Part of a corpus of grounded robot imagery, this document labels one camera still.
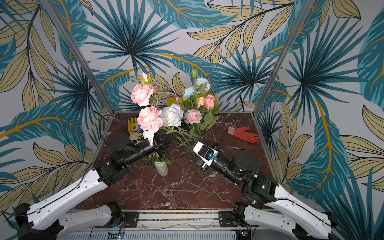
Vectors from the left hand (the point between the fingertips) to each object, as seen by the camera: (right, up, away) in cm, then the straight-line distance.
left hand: (176, 135), depth 56 cm
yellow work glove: (-34, 0, +46) cm, 57 cm away
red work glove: (+42, -1, +53) cm, 67 cm away
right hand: (+6, -2, -5) cm, 8 cm away
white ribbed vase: (-10, -18, +22) cm, 30 cm away
